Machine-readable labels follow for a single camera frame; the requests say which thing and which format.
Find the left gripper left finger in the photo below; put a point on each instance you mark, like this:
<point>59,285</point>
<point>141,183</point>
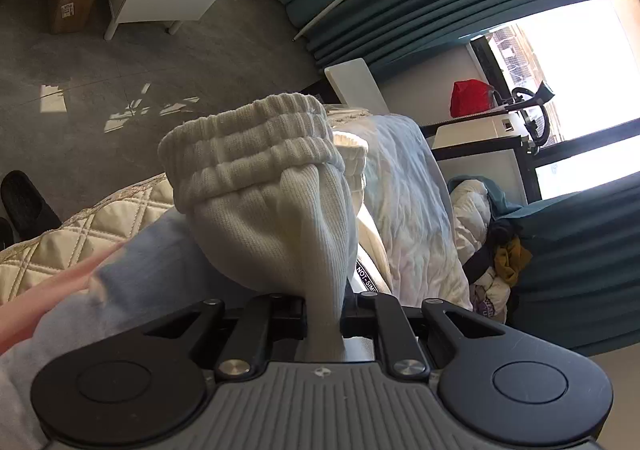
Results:
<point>269,327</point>

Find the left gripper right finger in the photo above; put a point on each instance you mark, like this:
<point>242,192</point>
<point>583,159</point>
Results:
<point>380,318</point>

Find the cream zip-up jacket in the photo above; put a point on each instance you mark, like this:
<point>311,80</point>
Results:
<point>274,198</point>

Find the metal clothes rack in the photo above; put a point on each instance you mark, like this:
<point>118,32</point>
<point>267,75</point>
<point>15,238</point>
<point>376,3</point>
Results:
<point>523,115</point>

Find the white puffy comforter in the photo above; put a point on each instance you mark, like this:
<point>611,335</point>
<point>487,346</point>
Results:
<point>472,215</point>

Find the mustard yellow garment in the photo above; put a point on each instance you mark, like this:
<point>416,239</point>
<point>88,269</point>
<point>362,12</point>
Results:
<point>510,260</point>

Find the black garment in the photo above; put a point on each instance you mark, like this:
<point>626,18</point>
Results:
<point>499,234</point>

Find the quilted beige mattress side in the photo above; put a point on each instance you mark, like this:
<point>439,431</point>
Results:
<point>115,219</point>

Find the right teal curtain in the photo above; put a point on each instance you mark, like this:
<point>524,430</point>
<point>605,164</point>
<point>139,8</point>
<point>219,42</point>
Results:
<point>581,289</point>

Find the red garment on rack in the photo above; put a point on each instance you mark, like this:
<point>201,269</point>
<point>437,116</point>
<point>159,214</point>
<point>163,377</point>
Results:
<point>470,97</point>

